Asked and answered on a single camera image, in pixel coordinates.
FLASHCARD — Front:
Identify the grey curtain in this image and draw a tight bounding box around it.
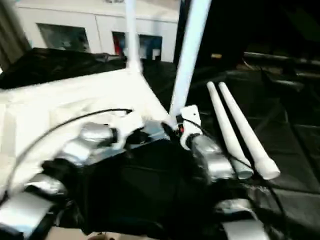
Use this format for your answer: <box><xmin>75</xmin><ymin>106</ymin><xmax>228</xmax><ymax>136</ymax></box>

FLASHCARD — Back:
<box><xmin>0</xmin><ymin>0</ymin><xmax>33</xmax><ymax>74</ymax></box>

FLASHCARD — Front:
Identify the white plastic table leg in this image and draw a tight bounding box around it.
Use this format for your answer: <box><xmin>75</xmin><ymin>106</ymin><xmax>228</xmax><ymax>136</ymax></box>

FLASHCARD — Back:
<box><xmin>124</xmin><ymin>0</ymin><xmax>145</xmax><ymax>74</ymax></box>
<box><xmin>206</xmin><ymin>81</ymin><xmax>254</xmax><ymax>180</ymax></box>
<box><xmin>167</xmin><ymin>0</ymin><xmax>212</xmax><ymax>126</ymax></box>
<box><xmin>218</xmin><ymin>81</ymin><xmax>281</xmax><ymax>181</ymax></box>

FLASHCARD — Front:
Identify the black left robot foot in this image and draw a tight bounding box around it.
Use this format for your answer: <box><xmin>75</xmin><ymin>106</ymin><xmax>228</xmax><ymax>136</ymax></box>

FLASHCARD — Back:
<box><xmin>89</xmin><ymin>231</ymin><xmax>111</xmax><ymax>240</ymax></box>

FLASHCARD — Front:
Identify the white glass-door cabinet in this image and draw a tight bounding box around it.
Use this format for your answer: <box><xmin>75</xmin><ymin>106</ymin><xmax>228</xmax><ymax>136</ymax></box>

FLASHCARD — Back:
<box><xmin>17</xmin><ymin>0</ymin><xmax>180</xmax><ymax>63</ymax></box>

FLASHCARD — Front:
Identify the black metal rod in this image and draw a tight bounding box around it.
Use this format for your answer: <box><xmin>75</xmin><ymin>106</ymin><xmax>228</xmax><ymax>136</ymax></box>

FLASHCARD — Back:
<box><xmin>243</xmin><ymin>51</ymin><xmax>320</xmax><ymax>68</ymax></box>

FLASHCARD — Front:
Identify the white plastic table top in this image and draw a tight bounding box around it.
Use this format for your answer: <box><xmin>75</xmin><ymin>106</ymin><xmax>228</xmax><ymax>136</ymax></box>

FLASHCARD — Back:
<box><xmin>0</xmin><ymin>67</ymin><xmax>171</xmax><ymax>201</ymax></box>

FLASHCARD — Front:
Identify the black left wrist camera cable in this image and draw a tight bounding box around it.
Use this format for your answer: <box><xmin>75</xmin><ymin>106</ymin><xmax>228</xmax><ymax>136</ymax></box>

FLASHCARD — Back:
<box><xmin>4</xmin><ymin>107</ymin><xmax>134</xmax><ymax>199</ymax></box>

